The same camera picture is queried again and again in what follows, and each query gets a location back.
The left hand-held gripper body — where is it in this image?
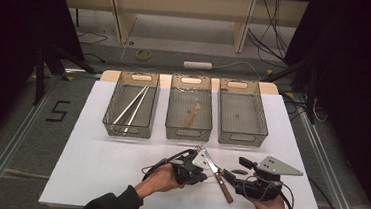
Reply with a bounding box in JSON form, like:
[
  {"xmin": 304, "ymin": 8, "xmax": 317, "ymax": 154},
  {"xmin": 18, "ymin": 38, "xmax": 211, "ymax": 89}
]
[{"xmin": 166, "ymin": 145, "xmax": 213, "ymax": 188}]

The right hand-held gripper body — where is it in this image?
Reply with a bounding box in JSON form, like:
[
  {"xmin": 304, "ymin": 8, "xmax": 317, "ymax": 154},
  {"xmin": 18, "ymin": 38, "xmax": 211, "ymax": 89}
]
[{"xmin": 231, "ymin": 153, "xmax": 306, "ymax": 206}]

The knife with wooden handle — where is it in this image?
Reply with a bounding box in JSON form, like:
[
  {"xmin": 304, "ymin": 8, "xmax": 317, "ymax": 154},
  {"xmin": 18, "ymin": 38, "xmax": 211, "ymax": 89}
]
[{"xmin": 198, "ymin": 147, "xmax": 239, "ymax": 205}]

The fork with wooden handle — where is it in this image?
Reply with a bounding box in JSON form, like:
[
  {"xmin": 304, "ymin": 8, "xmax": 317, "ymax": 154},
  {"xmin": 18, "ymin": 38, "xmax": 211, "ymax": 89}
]
[{"xmin": 193, "ymin": 144, "xmax": 208, "ymax": 162}]

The transparent grey plastic bin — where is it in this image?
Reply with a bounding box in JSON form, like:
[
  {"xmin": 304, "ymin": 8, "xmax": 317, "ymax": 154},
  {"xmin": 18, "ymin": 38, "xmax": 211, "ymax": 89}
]
[
  {"xmin": 101, "ymin": 69, "xmax": 162, "ymax": 140},
  {"xmin": 164, "ymin": 73, "xmax": 218, "ymax": 144},
  {"xmin": 214, "ymin": 77, "xmax": 274, "ymax": 149}
]

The translucent spoon with brown handle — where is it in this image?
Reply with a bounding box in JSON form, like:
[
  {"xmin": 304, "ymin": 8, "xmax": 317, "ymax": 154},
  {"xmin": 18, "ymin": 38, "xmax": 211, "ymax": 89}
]
[{"xmin": 183, "ymin": 101, "xmax": 204, "ymax": 130}]

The metal chopstick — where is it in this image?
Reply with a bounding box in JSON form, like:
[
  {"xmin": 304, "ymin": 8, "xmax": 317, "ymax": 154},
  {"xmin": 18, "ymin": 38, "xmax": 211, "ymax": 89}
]
[
  {"xmin": 120, "ymin": 85, "xmax": 151, "ymax": 136},
  {"xmin": 117, "ymin": 84, "xmax": 150, "ymax": 129}
]

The person's left hand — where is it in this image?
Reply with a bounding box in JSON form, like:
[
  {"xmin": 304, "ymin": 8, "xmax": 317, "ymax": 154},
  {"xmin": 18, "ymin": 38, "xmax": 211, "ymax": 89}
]
[{"xmin": 133, "ymin": 161, "xmax": 187, "ymax": 203}]

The white table sheet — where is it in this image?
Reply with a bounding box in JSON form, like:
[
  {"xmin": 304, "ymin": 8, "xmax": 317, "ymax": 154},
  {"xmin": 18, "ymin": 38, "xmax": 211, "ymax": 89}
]
[{"xmin": 37, "ymin": 75, "xmax": 334, "ymax": 209}]

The black metal stand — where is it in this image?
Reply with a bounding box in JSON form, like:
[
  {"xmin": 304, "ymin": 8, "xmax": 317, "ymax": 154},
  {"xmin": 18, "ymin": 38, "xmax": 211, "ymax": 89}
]
[
  {"xmin": 259, "ymin": 49, "xmax": 322, "ymax": 125},
  {"xmin": 31, "ymin": 41, "xmax": 101, "ymax": 110}
]

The white power strip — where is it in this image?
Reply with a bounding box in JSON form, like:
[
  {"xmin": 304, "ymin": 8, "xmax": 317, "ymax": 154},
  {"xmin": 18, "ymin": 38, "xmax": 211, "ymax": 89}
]
[{"xmin": 182, "ymin": 60, "xmax": 214, "ymax": 72}]

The yellow tape roll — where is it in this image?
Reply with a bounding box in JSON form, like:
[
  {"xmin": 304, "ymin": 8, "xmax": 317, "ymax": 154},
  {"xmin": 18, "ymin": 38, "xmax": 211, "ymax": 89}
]
[{"xmin": 134, "ymin": 47, "xmax": 154, "ymax": 63}]

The dark curtain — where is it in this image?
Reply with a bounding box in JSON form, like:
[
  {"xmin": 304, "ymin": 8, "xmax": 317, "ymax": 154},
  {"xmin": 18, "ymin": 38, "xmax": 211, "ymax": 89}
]
[
  {"xmin": 0, "ymin": 0, "xmax": 90, "ymax": 170},
  {"xmin": 272, "ymin": 0, "xmax": 371, "ymax": 209}
]

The beige wooden desk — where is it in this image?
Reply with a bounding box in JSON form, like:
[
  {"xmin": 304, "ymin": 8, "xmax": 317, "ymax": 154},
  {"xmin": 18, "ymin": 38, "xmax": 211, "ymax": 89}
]
[{"xmin": 55, "ymin": 0, "xmax": 310, "ymax": 60}]

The left hand-held gripper cable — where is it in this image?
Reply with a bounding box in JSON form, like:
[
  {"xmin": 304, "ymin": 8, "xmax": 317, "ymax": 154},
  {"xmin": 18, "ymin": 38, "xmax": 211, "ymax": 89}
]
[{"xmin": 140, "ymin": 144, "xmax": 193, "ymax": 186}]

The hand-held gripper cable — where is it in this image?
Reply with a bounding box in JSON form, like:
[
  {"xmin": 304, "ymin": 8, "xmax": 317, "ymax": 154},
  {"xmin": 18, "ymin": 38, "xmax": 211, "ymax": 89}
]
[
  {"xmin": 140, "ymin": 144, "xmax": 193, "ymax": 186},
  {"xmin": 240, "ymin": 174, "xmax": 298, "ymax": 209}
]

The right hand-held gripper cable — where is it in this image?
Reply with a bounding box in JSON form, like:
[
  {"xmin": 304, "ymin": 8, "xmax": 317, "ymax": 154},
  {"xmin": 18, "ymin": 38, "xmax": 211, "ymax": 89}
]
[{"xmin": 240, "ymin": 174, "xmax": 298, "ymax": 209}]

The thick black floor cable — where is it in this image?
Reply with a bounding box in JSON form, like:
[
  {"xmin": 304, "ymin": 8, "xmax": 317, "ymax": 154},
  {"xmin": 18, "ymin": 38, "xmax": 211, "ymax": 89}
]
[{"xmin": 305, "ymin": 176, "xmax": 353, "ymax": 209}]

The long aluminium floor rail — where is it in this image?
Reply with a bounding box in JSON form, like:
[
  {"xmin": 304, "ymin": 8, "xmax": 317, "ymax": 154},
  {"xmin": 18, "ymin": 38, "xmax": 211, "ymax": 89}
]
[
  {"xmin": 0, "ymin": 69, "xmax": 63, "ymax": 209},
  {"xmin": 289, "ymin": 107, "xmax": 371, "ymax": 209}
]

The black cable bundle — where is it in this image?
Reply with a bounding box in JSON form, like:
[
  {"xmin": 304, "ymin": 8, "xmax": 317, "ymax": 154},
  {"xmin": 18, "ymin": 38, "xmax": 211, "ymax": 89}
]
[{"xmin": 244, "ymin": 0, "xmax": 295, "ymax": 65}]

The short aluminium floor rail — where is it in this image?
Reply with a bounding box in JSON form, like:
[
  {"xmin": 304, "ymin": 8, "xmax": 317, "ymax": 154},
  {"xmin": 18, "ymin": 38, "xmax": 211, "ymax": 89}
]
[{"xmin": 63, "ymin": 68, "xmax": 104, "ymax": 79}]

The thin black floor cable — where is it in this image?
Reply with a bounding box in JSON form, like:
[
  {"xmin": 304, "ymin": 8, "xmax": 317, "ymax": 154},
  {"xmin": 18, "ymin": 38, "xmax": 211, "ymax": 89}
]
[
  {"xmin": 77, "ymin": 29, "xmax": 109, "ymax": 47},
  {"xmin": 83, "ymin": 51, "xmax": 107, "ymax": 64}
]

